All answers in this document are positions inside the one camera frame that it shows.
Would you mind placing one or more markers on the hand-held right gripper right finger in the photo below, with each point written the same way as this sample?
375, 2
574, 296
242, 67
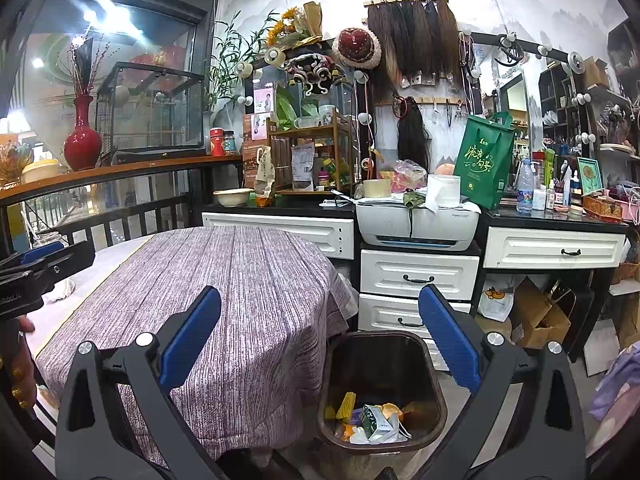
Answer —
447, 340

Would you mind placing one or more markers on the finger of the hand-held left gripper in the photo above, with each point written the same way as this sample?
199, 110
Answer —
70, 262
42, 251

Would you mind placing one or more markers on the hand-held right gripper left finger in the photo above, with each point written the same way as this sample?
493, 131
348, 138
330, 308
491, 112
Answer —
192, 337

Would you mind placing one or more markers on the dark plastic trash bin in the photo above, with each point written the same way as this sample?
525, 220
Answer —
380, 360

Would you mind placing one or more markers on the green white carton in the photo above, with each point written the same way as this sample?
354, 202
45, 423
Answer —
376, 422

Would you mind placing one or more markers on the person's left hand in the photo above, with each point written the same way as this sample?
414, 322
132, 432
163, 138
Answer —
20, 360

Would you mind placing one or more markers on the clear glass jar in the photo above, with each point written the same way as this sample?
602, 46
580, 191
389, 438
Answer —
47, 238

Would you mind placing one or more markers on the tan kraft bag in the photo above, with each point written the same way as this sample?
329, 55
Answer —
492, 327

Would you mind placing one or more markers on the purple striped tablecloth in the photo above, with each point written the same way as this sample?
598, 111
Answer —
240, 310

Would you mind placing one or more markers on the white orange-print paper bag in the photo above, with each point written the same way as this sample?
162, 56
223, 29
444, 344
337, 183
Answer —
495, 302

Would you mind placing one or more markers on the yellow lidded container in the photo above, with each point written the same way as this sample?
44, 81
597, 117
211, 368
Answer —
40, 172

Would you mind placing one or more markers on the cardboard box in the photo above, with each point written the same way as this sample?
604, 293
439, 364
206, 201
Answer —
540, 317

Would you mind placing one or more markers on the wooden top black railing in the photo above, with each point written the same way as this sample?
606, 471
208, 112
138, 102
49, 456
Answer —
115, 167

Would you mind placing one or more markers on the white printer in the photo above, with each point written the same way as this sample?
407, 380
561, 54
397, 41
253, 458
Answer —
435, 227

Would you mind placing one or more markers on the red ceramic vase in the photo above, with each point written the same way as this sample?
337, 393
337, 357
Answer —
82, 145

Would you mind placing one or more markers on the wide white drawer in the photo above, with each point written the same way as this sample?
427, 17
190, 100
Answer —
555, 247
275, 232

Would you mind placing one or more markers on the cream bowl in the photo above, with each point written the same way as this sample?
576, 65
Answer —
233, 198

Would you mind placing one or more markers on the white tissue roll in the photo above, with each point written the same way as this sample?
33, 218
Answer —
444, 191

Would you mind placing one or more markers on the beige tape roll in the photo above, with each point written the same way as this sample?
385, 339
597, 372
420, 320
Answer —
376, 189

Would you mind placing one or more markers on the clear water bottle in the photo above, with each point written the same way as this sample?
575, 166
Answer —
525, 190

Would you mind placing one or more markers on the pink plastic bag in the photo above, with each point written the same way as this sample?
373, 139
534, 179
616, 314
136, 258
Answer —
409, 174

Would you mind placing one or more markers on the black framed glass cage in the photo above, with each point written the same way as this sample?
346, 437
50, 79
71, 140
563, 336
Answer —
150, 107

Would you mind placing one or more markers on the lilac cloth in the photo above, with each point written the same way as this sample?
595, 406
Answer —
617, 395

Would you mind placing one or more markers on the green tote bag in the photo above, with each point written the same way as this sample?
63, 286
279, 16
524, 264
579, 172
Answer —
484, 165

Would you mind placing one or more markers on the dried twig bunch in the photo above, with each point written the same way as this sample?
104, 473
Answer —
85, 75

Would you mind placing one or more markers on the brown printed box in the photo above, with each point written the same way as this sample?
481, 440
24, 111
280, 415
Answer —
248, 162

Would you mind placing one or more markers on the red tin can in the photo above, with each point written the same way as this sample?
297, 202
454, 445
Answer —
217, 142

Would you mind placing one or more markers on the small glass jar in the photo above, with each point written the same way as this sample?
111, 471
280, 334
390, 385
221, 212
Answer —
229, 143

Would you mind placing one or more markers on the orange wooden box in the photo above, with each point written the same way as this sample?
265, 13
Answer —
602, 207

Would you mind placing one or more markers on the black wig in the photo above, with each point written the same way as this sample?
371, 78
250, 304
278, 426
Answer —
414, 135

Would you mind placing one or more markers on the wooden desktop shelf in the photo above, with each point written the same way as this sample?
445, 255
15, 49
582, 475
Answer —
307, 132

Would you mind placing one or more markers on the black framed vanity mirror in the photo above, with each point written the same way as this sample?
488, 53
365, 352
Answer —
515, 92
340, 102

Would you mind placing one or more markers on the green bamboo plant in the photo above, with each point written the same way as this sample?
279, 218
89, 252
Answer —
235, 57

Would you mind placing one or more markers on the dark wooden shelf unit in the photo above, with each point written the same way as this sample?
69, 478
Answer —
555, 95

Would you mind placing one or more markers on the black white ornate headdress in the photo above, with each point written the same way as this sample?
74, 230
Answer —
315, 72

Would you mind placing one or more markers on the brown hair extensions rack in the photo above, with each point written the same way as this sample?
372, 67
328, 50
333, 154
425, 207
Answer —
415, 40

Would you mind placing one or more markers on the red embroidered hat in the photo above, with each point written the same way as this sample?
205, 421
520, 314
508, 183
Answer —
356, 47

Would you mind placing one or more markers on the sunflower bouquet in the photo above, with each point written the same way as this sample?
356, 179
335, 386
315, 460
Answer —
292, 27

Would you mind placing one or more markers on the teal sunflower picture frame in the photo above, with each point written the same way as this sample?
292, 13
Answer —
589, 175

